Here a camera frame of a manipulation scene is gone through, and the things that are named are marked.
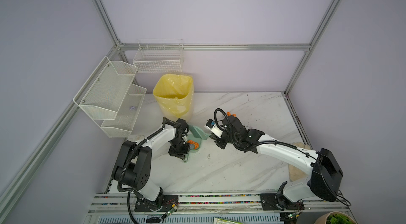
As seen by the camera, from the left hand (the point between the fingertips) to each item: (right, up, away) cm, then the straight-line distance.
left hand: (183, 159), depth 82 cm
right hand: (+14, +14, -4) cm, 20 cm away
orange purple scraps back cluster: (+28, +23, +25) cm, 44 cm away
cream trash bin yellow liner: (-9, +37, +22) cm, 44 cm away
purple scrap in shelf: (-32, +27, +11) cm, 44 cm away
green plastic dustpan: (+7, +12, +2) cm, 15 cm away
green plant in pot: (+65, -17, -20) cm, 70 cm away
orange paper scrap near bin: (+6, +5, +10) cm, 13 cm away
